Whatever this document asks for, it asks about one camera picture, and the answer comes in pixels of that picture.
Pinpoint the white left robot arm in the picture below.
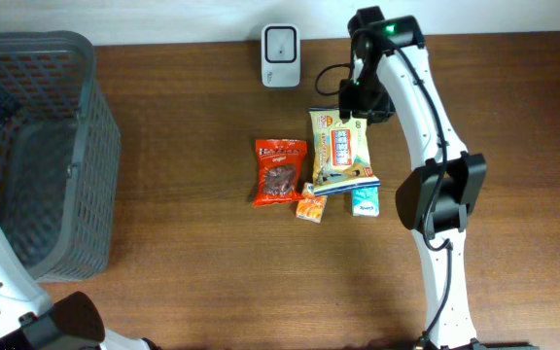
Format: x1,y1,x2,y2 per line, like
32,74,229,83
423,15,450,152
0,227,158,350

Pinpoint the green Kleenex tissue pack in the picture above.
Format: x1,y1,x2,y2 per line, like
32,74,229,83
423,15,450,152
351,187,379,217

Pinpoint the grey plastic basket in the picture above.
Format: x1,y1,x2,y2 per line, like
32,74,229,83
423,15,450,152
0,31,121,282

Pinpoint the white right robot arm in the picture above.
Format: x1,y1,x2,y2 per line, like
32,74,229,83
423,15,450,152
339,6,487,350

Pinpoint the red snack bag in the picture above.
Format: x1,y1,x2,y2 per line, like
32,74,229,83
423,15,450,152
254,139,307,207

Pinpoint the orange Kleenex tissue pack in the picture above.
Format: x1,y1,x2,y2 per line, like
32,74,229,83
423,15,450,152
296,183,328,224

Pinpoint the white barcode scanner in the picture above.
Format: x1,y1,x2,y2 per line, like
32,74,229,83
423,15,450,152
261,23,301,88

